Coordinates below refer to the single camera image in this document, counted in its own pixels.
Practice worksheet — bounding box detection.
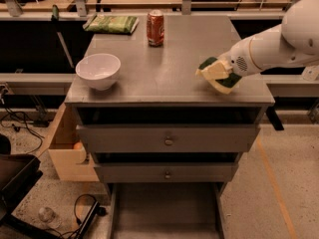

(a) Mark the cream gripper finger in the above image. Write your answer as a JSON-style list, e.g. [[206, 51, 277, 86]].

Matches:
[[195, 58, 232, 80]]

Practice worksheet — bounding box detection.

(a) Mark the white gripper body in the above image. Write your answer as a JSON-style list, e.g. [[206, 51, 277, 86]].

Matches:
[[217, 38, 262, 77]]

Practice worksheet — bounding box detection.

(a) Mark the green yellow sponge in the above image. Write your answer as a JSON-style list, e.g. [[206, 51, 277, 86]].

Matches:
[[207, 70, 241, 95]]

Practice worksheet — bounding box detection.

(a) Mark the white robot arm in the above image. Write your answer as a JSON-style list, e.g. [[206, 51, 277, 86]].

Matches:
[[196, 0, 319, 81]]

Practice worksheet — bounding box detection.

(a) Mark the grey drawer cabinet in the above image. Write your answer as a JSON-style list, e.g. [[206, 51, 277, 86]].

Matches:
[[64, 14, 276, 197]]

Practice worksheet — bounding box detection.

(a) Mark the grey top drawer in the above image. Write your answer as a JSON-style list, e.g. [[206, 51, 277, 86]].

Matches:
[[77, 125, 260, 153]]

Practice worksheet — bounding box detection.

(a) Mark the grey drawer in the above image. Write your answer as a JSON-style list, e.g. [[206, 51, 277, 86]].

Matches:
[[95, 162, 238, 183], [107, 183, 226, 239], [77, 125, 260, 153]]

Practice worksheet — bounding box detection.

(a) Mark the grey middle drawer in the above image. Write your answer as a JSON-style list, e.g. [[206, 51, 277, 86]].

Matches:
[[95, 162, 238, 183]]

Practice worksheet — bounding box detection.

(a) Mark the grey bottom drawer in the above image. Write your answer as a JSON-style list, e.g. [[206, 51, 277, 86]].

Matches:
[[107, 183, 226, 239]]

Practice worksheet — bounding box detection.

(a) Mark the orange soda can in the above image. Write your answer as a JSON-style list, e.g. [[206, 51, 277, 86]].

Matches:
[[147, 10, 164, 47]]

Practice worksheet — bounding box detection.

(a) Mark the white bowl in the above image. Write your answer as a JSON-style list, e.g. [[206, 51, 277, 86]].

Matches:
[[76, 54, 121, 91]]

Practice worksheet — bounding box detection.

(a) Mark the green chip bag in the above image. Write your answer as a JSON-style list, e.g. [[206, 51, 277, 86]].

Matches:
[[83, 14, 139, 35]]

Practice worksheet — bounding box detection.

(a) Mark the orange ball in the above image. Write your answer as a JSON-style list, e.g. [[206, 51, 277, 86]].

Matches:
[[73, 142, 83, 149]]

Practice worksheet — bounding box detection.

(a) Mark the light wooden box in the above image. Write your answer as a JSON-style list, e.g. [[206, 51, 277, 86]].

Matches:
[[47, 104, 98, 182]]

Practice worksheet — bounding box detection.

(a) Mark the black power strip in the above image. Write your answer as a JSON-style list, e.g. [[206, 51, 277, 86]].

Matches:
[[74, 201, 100, 239]]

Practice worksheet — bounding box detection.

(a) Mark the clear plastic cup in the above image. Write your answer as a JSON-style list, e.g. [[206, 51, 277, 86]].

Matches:
[[38, 207, 56, 223]]

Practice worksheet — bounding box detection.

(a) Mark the white bracket on rail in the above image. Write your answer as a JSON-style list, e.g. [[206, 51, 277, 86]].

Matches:
[[302, 66, 319, 81]]

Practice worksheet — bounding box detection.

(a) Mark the black floor cable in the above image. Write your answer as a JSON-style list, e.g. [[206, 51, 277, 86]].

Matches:
[[0, 87, 45, 155]]

